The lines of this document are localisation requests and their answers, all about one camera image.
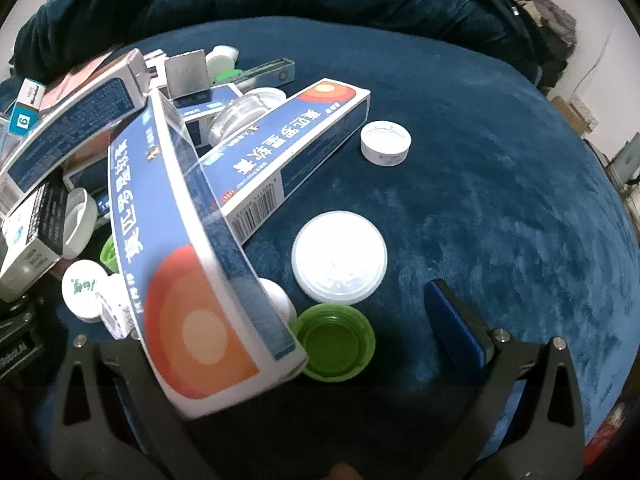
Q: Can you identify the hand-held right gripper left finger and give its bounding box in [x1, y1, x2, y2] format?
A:
[50, 335, 221, 480]

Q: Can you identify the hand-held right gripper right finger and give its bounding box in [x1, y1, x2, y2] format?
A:
[424, 279, 586, 480]

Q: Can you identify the blue orange ointment box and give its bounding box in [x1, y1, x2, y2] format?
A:
[107, 89, 308, 420]
[197, 79, 372, 244]

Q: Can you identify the silver box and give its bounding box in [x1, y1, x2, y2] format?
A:
[165, 50, 208, 101]

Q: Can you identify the black and white box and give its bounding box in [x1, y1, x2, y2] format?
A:
[0, 180, 68, 301]

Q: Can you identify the large green bottle cap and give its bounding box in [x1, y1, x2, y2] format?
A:
[289, 304, 377, 384]

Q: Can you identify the large white plastic lid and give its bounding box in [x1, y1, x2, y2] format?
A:
[292, 211, 389, 306]

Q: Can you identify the blue plush mat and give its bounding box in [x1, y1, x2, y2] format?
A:
[0, 25, 640, 480]

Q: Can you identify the red packet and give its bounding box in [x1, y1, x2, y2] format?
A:
[585, 402, 628, 466]

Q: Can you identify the white ribbed bottle cap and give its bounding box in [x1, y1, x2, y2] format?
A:
[360, 120, 413, 166]

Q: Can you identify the small white blue box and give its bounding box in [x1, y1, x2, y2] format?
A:
[0, 78, 47, 137]

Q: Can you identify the cardboard box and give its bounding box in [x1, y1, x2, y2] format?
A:
[550, 95, 601, 136]

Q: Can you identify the pink box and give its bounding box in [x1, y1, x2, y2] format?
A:
[40, 50, 128, 111]

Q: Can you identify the clear round lid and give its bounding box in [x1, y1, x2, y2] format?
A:
[206, 87, 288, 147]

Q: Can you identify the small blue medicine box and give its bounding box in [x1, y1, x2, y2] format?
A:
[172, 84, 244, 122]

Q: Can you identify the dark green slim box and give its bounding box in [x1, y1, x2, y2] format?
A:
[235, 58, 296, 87]

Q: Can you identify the grey clothing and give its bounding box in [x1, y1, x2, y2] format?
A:
[522, 0, 578, 91]

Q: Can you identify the dark teal blanket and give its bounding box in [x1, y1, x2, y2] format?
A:
[10, 0, 566, 91]

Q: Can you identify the white ring-shaped cap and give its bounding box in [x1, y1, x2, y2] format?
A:
[61, 187, 99, 257]

